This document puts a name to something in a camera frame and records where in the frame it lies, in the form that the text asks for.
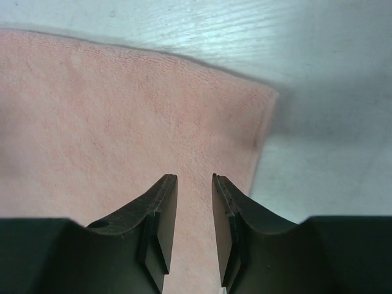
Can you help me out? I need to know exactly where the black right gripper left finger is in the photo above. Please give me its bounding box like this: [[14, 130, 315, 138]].
[[88, 174, 178, 293]]

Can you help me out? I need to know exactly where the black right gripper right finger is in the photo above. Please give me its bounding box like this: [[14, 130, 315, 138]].
[[212, 173, 296, 293]]

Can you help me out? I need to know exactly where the pink towel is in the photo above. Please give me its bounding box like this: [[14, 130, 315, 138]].
[[1, 30, 278, 293]]

